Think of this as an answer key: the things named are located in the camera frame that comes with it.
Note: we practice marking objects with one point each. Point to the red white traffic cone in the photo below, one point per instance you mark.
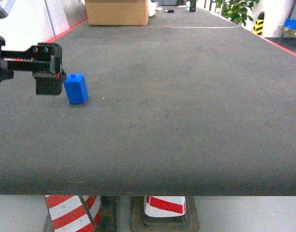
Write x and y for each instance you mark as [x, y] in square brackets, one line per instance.
[164, 206]
[72, 213]

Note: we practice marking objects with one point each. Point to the red white traffic cone left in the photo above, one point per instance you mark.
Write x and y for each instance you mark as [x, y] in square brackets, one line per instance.
[72, 213]

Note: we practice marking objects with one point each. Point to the green potted plant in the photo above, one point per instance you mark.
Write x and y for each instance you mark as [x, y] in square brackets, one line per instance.
[237, 11]

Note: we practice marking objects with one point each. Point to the blue square plastic part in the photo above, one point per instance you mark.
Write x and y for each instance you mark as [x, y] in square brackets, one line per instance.
[76, 88]

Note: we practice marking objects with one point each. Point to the yellow black traffic cone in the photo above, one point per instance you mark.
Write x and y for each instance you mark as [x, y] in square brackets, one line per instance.
[258, 26]

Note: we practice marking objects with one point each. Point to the red conveyor side rail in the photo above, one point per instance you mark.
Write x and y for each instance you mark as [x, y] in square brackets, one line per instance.
[65, 32]

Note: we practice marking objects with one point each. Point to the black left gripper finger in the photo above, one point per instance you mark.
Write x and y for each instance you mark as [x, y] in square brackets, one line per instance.
[49, 83]

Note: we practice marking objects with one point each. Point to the brown cardboard box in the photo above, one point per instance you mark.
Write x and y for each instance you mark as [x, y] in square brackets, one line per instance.
[117, 12]

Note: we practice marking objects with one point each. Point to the dark grey conveyor belt mat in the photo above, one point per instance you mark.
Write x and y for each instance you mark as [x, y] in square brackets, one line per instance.
[188, 105]

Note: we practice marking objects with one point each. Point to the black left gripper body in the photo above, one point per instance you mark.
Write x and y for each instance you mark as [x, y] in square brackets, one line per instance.
[43, 57]

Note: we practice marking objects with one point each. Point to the red white traffic cone right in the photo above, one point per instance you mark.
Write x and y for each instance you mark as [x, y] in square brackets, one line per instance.
[164, 206]

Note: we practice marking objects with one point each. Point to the white plastic bag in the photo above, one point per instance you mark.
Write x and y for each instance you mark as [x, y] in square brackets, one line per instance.
[152, 8]

